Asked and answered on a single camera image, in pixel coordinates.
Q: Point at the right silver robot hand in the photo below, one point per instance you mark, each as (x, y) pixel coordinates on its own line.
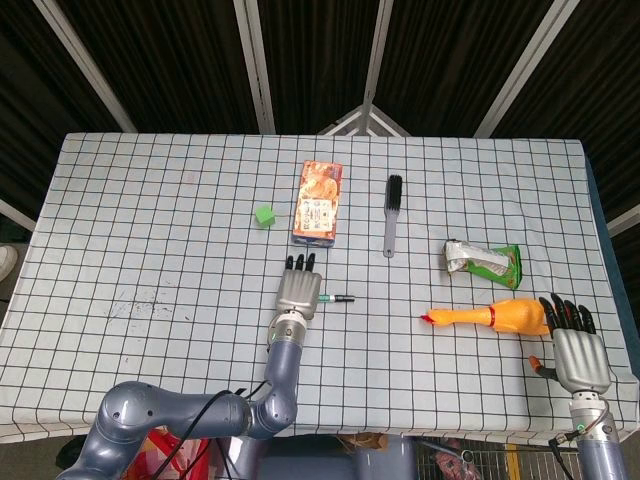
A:
(580, 360)

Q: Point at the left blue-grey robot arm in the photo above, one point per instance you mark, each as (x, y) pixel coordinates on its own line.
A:
(150, 415)

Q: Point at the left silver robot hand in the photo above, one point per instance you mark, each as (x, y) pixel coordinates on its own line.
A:
(297, 292)

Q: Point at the green silver snack bag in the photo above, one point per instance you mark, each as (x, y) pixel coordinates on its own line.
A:
(487, 265)

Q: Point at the grey brush black bristles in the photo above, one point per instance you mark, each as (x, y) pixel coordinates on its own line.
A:
(392, 215)

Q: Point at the black marker cap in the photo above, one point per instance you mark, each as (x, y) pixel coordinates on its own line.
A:
(345, 299)

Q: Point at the yellow rubber chicken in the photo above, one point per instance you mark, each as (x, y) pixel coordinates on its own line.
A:
(500, 316)

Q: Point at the orange biscuit box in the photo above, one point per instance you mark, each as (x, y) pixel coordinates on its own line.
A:
(317, 205)

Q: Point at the red plastic bag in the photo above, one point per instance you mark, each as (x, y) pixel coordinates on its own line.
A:
(170, 460)

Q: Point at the white frame bar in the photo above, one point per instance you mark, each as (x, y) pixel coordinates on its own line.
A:
(17, 215)
(625, 220)

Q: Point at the white triangular frame foot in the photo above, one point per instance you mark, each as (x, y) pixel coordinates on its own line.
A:
(366, 110)

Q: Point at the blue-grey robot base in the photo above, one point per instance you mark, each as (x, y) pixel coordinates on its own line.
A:
(320, 462)

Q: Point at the white checked tablecloth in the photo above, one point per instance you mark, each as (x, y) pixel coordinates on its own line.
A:
(150, 225)

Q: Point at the white partition frame post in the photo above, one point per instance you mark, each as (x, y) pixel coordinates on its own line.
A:
(378, 50)
(526, 67)
(255, 65)
(85, 65)

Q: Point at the green cube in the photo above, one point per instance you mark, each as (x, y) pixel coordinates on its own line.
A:
(265, 216)

